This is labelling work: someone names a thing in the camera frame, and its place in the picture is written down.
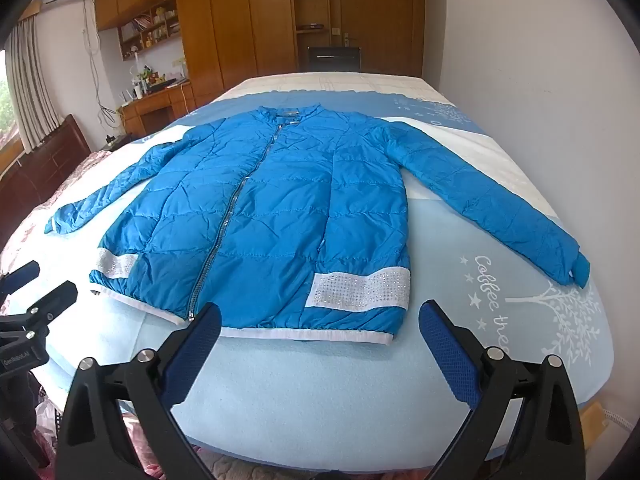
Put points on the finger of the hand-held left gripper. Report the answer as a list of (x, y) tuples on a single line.
[(22, 274), (52, 302)]

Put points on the dark wooden headboard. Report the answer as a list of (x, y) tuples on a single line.
[(45, 160)]

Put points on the wooden bookshelf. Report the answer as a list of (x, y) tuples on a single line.
[(150, 27)]

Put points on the white bottle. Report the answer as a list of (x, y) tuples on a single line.
[(137, 88)]

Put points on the window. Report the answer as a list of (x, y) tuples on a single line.
[(5, 105)]

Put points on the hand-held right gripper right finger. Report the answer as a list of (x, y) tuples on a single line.
[(447, 355)]

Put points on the wooden desk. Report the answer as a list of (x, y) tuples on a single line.
[(155, 107)]

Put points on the light blue printed blanket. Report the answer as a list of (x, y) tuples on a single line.
[(350, 400)]

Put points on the black chair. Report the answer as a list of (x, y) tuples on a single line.
[(334, 59)]

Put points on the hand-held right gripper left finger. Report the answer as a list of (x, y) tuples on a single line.
[(194, 355)]

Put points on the wooden open shelf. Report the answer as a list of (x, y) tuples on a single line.
[(325, 5)]

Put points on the flat black box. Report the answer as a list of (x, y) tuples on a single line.
[(313, 25)]

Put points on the wooden door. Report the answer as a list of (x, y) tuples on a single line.
[(380, 10)]

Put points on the wooden wardrobe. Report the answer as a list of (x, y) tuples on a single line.
[(235, 25)]

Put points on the blue quilted jacket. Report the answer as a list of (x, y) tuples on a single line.
[(280, 220)]

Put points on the beige curtain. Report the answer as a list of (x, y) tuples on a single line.
[(35, 85)]

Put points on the colourful toys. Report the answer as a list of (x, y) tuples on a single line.
[(152, 76)]

